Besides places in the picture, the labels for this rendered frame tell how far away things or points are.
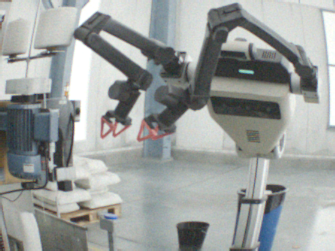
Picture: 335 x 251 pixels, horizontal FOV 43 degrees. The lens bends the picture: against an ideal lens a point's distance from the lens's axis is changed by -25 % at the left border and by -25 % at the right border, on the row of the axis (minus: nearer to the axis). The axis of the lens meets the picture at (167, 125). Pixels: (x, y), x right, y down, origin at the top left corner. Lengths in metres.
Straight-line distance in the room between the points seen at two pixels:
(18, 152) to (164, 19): 9.18
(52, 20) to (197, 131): 8.92
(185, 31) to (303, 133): 3.35
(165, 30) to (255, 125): 8.63
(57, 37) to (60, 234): 1.15
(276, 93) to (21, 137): 0.95
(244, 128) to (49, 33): 0.88
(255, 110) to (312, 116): 7.70
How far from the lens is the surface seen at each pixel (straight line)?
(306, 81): 1.76
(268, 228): 3.84
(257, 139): 2.00
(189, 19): 10.57
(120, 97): 1.85
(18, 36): 1.81
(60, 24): 1.62
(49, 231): 2.47
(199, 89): 1.70
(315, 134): 9.57
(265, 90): 1.85
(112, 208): 5.44
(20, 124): 1.51
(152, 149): 10.57
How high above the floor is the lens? 1.38
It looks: 4 degrees down
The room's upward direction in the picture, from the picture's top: 2 degrees clockwise
